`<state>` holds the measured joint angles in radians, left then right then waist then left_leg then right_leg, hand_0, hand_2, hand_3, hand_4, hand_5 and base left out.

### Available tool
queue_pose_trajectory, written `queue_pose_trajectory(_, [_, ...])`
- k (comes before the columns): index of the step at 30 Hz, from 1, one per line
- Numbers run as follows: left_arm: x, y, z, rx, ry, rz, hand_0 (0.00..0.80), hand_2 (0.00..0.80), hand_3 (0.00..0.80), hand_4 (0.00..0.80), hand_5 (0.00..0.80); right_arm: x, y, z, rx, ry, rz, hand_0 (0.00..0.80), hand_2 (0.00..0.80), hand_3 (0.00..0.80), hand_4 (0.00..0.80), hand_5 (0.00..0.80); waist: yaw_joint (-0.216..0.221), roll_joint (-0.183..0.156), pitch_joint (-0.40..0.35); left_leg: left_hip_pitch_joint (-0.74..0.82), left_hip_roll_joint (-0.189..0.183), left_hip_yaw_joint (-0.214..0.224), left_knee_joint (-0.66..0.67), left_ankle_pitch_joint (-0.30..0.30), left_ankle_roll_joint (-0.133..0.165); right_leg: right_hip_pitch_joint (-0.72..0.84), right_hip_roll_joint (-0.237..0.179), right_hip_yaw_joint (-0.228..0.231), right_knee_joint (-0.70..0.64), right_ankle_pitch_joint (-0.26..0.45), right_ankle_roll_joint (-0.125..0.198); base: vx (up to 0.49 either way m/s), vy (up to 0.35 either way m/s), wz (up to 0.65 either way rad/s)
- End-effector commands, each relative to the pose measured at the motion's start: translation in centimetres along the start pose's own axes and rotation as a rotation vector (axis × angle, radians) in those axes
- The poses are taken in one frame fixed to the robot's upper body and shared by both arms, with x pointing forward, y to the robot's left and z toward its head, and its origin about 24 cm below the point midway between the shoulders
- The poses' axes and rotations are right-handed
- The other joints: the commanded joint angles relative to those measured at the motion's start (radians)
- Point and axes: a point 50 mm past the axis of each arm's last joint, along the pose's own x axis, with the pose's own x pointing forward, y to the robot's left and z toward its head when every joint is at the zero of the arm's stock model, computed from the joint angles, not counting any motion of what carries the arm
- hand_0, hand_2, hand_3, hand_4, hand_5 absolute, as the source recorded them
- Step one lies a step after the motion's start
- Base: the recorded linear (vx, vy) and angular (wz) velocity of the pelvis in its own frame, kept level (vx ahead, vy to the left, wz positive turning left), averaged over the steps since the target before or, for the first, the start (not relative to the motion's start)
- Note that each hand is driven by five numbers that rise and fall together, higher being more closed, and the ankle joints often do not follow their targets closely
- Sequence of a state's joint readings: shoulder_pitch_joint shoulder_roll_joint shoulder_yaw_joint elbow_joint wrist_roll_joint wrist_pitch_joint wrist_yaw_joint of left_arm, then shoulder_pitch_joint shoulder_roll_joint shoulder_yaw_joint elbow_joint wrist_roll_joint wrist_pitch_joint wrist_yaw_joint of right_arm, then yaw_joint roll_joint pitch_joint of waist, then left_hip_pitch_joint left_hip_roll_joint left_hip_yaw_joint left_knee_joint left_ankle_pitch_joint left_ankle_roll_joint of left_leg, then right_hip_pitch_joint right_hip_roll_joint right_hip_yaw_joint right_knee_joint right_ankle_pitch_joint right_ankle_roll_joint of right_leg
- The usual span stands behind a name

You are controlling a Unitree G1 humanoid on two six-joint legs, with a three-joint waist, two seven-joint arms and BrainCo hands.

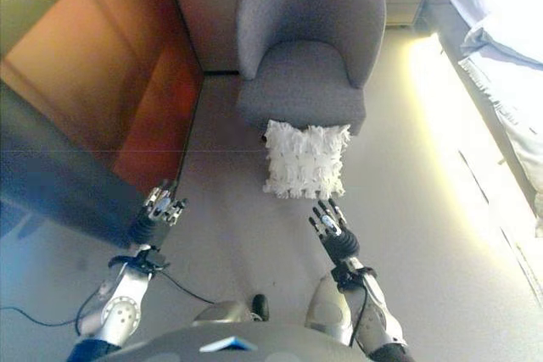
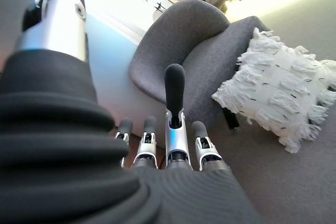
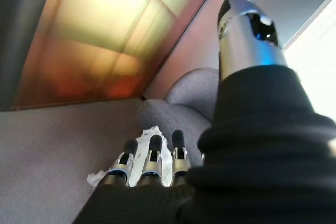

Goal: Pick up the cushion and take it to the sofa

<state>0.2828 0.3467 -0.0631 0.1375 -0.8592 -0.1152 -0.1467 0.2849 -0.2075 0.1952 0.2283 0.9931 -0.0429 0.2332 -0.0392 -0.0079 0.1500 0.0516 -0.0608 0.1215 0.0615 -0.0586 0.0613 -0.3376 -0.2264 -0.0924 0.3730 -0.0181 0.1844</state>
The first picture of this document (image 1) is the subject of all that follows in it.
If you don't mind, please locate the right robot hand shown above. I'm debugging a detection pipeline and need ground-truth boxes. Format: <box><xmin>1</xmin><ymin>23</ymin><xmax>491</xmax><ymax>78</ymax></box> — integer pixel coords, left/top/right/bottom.
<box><xmin>308</xmin><ymin>198</ymin><xmax>348</xmax><ymax>240</ymax></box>

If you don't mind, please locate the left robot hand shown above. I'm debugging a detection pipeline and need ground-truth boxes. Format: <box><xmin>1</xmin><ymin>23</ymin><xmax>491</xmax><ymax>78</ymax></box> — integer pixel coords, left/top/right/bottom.
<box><xmin>141</xmin><ymin>181</ymin><xmax>188</xmax><ymax>226</ymax></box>

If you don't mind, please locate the white ruffled cushion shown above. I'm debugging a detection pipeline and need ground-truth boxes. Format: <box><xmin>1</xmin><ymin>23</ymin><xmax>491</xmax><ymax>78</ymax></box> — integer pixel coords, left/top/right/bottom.
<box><xmin>261</xmin><ymin>120</ymin><xmax>353</xmax><ymax>201</ymax></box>

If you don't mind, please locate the wooden wardrobe cabinet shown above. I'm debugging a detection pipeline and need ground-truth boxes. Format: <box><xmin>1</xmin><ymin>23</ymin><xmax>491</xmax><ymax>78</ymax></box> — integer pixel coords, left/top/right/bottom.
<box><xmin>0</xmin><ymin>0</ymin><xmax>204</xmax><ymax>248</ymax></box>

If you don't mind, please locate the grey robot torso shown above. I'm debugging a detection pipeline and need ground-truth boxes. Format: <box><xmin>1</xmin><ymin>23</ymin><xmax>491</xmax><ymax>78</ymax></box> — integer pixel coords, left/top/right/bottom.
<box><xmin>91</xmin><ymin>322</ymin><xmax>361</xmax><ymax>362</ymax></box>

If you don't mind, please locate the grey upholstered armchair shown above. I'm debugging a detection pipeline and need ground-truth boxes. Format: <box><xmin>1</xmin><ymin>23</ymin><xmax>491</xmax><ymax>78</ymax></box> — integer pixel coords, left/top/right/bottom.
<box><xmin>234</xmin><ymin>0</ymin><xmax>388</xmax><ymax>136</ymax></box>

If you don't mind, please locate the bed with white bedding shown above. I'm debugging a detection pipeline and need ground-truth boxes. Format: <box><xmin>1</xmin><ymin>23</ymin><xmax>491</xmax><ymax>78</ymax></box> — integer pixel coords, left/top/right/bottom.
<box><xmin>436</xmin><ymin>0</ymin><xmax>543</xmax><ymax>219</ymax></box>

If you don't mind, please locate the white fringed blanket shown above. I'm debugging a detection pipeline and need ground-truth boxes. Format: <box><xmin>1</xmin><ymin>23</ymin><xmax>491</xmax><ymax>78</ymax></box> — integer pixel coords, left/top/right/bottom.
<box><xmin>457</xmin><ymin>9</ymin><xmax>543</xmax><ymax>103</ymax></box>

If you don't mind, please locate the black cable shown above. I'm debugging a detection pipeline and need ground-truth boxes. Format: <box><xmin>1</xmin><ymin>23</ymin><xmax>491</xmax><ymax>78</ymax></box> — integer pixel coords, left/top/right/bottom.
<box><xmin>0</xmin><ymin>268</ymin><xmax>217</xmax><ymax>340</ymax></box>

